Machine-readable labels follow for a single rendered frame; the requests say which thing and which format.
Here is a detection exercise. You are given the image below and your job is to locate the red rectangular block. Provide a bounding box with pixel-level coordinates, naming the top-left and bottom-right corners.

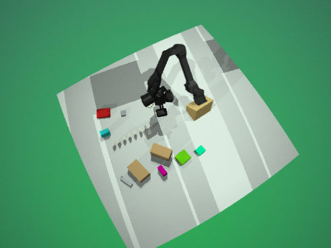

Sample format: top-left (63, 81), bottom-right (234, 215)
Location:
top-left (97, 108), bottom-right (110, 119)

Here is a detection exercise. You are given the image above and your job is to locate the magenta rectangular block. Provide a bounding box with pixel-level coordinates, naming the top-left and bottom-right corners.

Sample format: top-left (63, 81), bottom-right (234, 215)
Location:
top-left (157, 165), bottom-right (168, 176)

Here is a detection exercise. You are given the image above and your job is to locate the teal rectangular block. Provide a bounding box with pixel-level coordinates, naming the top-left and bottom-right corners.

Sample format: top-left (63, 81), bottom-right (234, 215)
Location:
top-left (195, 145), bottom-right (205, 156)
top-left (100, 128), bottom-right (111, 138)

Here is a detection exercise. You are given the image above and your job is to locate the lime green block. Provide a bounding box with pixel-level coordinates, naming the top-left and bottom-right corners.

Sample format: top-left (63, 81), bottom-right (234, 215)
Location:
top-left (175, 150), bottom-right (191, 166)

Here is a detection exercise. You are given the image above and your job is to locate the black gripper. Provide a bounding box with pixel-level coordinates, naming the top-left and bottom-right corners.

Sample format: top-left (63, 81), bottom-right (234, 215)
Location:
top-left (155, 97), bottom-right (168, 117)

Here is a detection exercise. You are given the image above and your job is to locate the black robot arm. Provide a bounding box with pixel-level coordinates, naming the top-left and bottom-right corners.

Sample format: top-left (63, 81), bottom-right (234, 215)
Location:
top-left (140, 44), bottom-right (207, 107)

